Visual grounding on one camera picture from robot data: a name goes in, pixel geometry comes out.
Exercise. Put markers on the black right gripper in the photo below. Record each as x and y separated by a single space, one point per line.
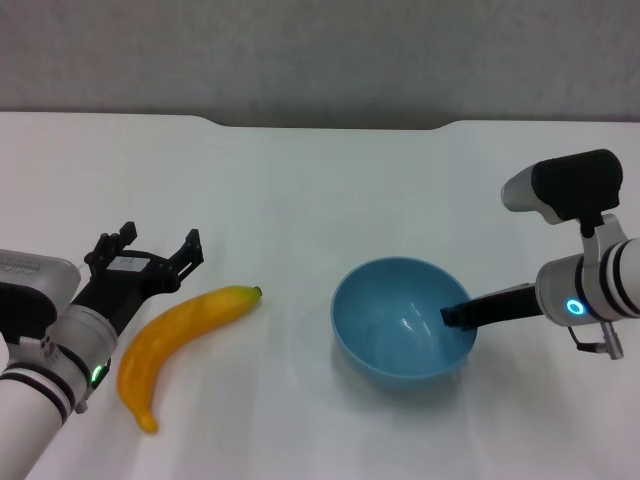
505 307

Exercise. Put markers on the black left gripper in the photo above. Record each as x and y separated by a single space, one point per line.
125 285

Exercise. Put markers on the blue bowl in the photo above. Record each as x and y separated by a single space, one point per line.
395 345

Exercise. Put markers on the yellow banana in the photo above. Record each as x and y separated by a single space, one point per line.
160 340

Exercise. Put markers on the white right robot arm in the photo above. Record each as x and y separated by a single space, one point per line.
600 285

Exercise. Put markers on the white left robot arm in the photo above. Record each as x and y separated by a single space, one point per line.
45 380

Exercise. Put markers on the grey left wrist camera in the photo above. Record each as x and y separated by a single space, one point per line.
30 280

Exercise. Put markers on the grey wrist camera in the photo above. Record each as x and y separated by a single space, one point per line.
30 280
570 185

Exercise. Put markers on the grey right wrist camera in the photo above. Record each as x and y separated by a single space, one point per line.
570 185

